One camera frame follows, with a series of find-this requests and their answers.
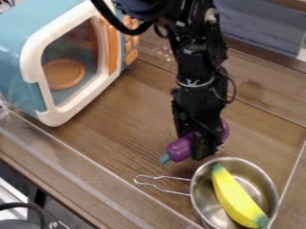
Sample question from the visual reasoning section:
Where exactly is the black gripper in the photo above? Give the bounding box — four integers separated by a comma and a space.
171, 80, 228, 161

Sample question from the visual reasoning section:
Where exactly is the purple toy eggplant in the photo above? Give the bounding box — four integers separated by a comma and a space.
159, 119, 229, 164

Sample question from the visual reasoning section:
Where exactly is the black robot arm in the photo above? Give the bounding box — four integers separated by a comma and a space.
116, 0, 231, 163

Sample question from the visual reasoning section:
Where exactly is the yellow toy banana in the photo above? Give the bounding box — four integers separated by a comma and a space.
209, 163, 269, 229

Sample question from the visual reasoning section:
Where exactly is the orange microwave turntable plate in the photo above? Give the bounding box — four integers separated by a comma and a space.
42, 58, 85, 90

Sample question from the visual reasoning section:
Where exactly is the blue toy microwave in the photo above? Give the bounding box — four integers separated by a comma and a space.
0, 0, 140, 127

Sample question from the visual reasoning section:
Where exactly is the silver pot with wire handle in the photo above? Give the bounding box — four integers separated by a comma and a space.
133, 157, 277, 229

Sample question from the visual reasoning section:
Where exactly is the black cable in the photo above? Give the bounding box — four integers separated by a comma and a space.
88, 0, 160, 36

